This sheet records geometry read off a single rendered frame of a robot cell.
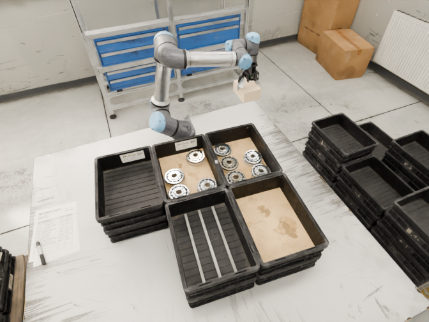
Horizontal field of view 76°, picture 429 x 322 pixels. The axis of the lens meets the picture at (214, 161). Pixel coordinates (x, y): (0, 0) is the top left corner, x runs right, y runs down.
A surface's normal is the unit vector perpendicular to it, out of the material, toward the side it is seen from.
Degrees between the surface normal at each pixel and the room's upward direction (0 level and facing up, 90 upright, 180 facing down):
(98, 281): 0
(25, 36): 90
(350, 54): 89
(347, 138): 0
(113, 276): 0
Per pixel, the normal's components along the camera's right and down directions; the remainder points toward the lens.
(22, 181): -0.02, -0.68
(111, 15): 0.37, 0.68
